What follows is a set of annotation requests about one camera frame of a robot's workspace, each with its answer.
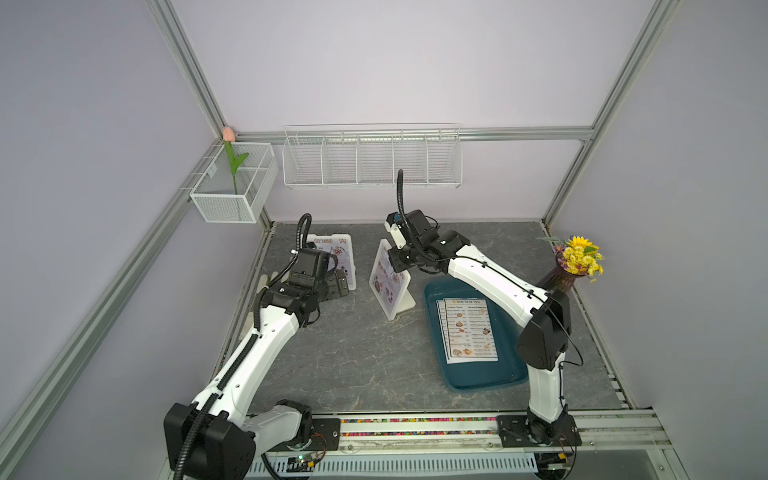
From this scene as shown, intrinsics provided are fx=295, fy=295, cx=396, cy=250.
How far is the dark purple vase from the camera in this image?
2.71 ft

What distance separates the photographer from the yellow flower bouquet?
79cm

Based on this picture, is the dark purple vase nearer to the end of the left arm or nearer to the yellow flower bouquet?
the yellow flower bouquet

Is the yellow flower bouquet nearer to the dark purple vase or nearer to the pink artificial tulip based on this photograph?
the dark purple vase

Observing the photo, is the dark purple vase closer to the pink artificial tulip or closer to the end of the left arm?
the end of the left arm

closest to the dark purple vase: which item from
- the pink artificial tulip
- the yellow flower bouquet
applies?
the yellow flower bouquet

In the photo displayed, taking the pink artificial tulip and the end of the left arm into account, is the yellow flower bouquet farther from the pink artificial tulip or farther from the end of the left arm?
the pink artificial tulip
